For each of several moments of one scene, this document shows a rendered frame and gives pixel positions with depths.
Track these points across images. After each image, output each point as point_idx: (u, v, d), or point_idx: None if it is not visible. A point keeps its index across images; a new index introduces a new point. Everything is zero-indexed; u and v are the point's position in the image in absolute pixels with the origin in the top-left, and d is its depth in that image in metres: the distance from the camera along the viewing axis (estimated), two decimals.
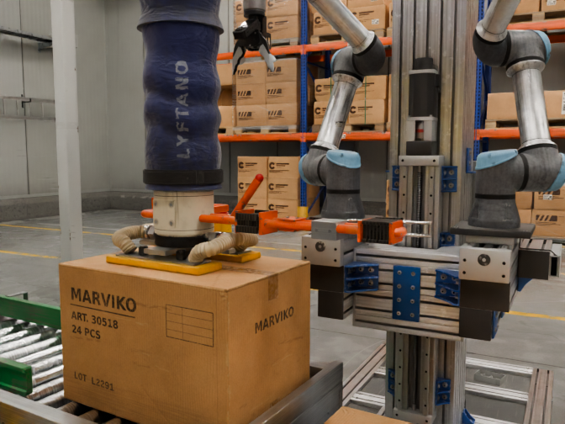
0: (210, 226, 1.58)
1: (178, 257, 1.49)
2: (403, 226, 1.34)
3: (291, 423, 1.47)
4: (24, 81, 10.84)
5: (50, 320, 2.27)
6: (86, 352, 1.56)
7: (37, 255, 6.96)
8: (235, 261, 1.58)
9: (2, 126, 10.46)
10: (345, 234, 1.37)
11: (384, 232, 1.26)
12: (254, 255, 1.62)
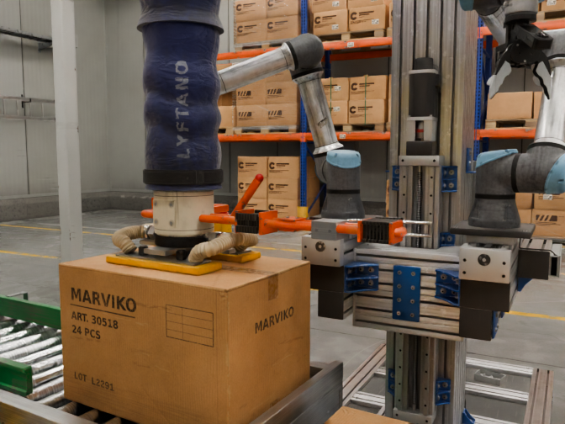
0: (210, 226, 1.58)
1: (178, 257, 1.49)
2: (403, 226, 1.34)
3: (291, 423, 1.47)
4: (24, 81, 10.84)
5: (50, 320, 2.27)
6: (86, 352, 1.56)
7: (37, 255, 6.96)
8: (235, 261, 1.58)
9: (2, 126, 10.46)
10: (345, 234, 1.37)
11: (384, 232, 1.26)
12: (254, 255, 1.62)
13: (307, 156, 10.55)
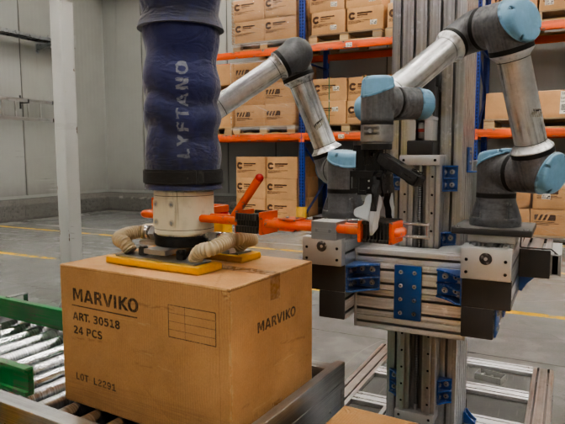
0: (210, 226, 1.58)
1: (178, 257, 1.49)
2: None
3: (293, 423, 1.47)
4: (22, 82, 10.82)
5: (50, 321, 2.26)
6: (87, 353, 1.55)
7: (36, 256, 6.95)
8: (235, 261, 1.58)
9: (0, 127, 10.44)
10: (345, 234, 1.37)
11: (384, 232, 1.26)
12: (254, 255, 1.62)
13: (305, 156, 10.55)
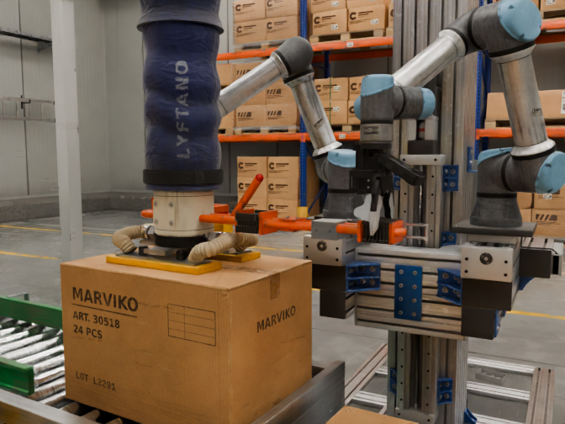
0: (210, 226, 1.58)
1: (178, 257, 1.49)
2: None
3: (293, 423, 1.47)
4: (23, 82, 10.84)
5: (50, 321, 2.26)
6: (87, 352, 1.55)
7: (37, 256, 6.96)
8: (235, 261, 1.58)
9: (1, 127, 10.45)
10: (345, 234, 1.37)
11: (384, 232, 1.26)
12: (254, 255, 1.62)
13: (307, 156, 10.55)
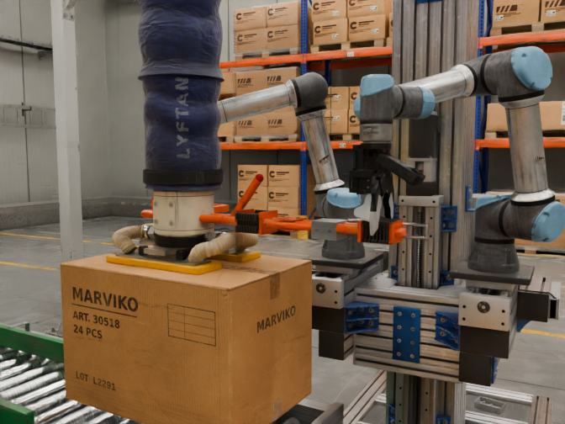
0: (210, 226, 1.58)
1: (178, 257, 1.49)
2: None
3: None
4: (24, 89, 10.85)
5: (51, 354, 2.28)
6: (87, 352, 1.55)
7: (38, 267, 6.97)
8: (235, 261, 1.58)
9: (2, 135, 10.47)
10: (345, 234, 1.37)
11: (384, 232, 1.26)
12: (254, 255, 1.62)
13: (307, 163, 10.56)
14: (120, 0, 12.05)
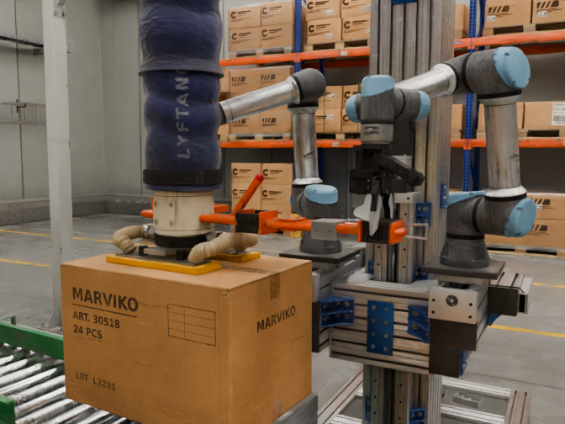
0: (210, 226, 1.58)
1: (178, 257, 1.49)
2: None
3: None
4: (19, 86, 10.86)
5: (35, 347, 2.31)
6: (87, 352, 1.55)
7: None
8: (235, 261, 1.58)
9: None
10: (345, 234, 1.37)
11: (384, 232, 1.26)
12: (254, 255, 1.62)
13: None
14: None
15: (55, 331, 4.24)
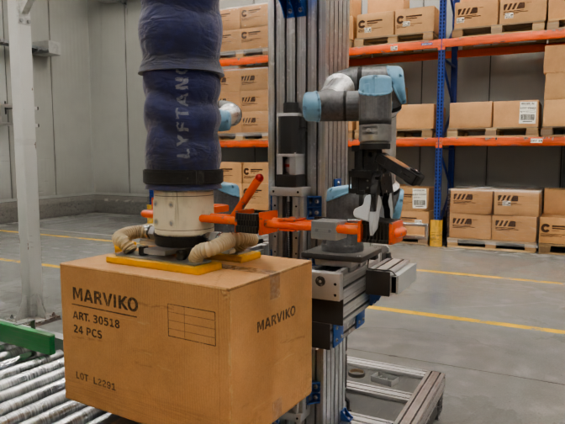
0: (210, 226, 1.58)
1: (178, 257, 1.49)
2: None
3: None
4: (7, 87, 11.10)
5: None
6: (87, 352, 1.55)
7: (12, 260, 7.23)
8: (235, 261, 1.58)
9: None
10: (345, 234, 1.37)
11: (384, 232, 1.26)
12: (254, 255, 1.62)
13: None
14: None
15: None
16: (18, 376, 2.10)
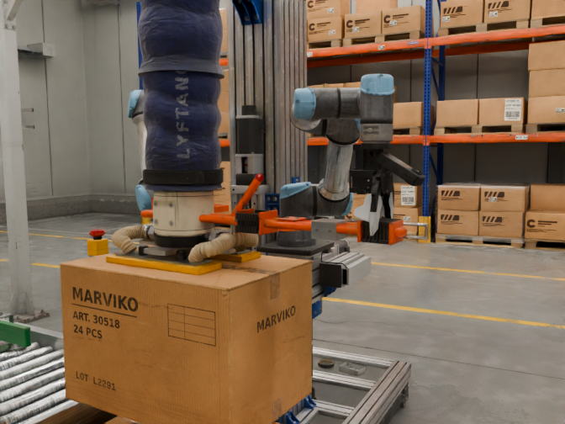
0: (210, 226, 1.58)
1: (178, 257, 1.49)
2: None
3: None
4: None
5: None
6: (87, 352, 1.55)
7: (6, 260, 7.36)
8: (235, 261, 1.58)
9: None
10: (345, 234, 1.37)
11: (384, 232, 1.26)
12: (254, 255, 1.62)
13: None
14: (97, 2, 12.40)
15: None
16: None
